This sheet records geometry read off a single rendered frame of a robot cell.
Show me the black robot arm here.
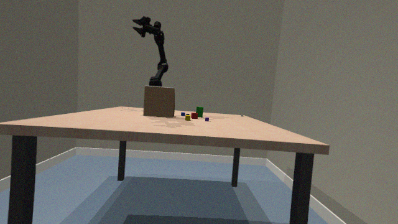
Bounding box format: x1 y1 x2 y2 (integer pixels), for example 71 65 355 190
146 17 169 86

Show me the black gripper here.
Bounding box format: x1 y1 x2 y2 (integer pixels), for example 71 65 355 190
132 16 153 37

